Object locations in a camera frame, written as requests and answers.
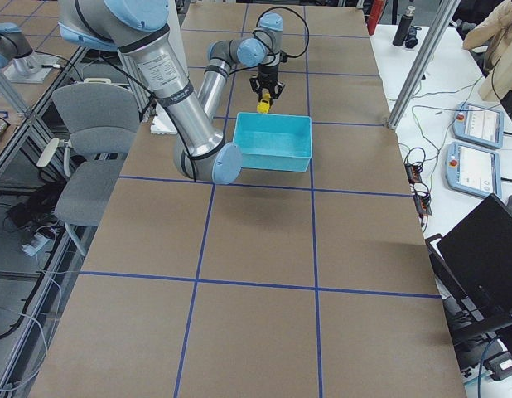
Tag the far teach pendant tablet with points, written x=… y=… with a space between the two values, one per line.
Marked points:
x=479 y=125

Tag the black laptop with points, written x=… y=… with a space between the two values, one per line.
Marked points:
x=478 y=252

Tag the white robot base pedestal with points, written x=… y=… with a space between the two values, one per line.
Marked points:
x=162 y=123

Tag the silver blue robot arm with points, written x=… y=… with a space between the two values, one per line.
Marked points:
x=140 y=30

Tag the near teach pendant tablet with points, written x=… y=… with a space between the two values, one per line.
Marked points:
x=472 y=170

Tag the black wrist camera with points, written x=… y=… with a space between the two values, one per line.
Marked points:
x=283 y=56

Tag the yellow beetle toy car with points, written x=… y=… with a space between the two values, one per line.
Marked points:
x=265 y=104

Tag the aluminium frame post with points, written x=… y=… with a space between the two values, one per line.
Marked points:
x=425 y=53

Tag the orange black connector box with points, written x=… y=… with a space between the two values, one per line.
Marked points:
x=413 y=173

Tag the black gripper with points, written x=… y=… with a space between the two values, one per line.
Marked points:
x=266 y=75

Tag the teach pendant tablet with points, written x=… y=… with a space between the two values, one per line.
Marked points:
x=472 y=170
x=479 y=125

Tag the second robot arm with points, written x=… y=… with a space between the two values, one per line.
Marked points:
x=18 y=61

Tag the black water bottle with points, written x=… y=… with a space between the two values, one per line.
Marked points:
x=404 y=25

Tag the grey office chair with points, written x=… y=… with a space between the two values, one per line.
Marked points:
x=102 y=120

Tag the light blue plastic bin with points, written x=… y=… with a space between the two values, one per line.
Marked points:
x=275 y=142

